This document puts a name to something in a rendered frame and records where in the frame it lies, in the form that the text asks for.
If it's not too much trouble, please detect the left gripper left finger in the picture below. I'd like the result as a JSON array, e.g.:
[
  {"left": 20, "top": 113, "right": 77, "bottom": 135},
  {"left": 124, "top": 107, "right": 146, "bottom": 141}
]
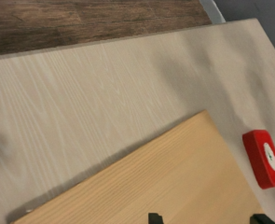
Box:
[{"left": 148, "top": 213, "right": 164, "bottom": 224}]

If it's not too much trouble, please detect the light wooden cutting board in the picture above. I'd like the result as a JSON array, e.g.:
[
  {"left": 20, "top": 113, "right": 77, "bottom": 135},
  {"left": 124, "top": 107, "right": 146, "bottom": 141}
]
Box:
[{"left": 9, "top": 109, "right": 265, "bottom": 224}]

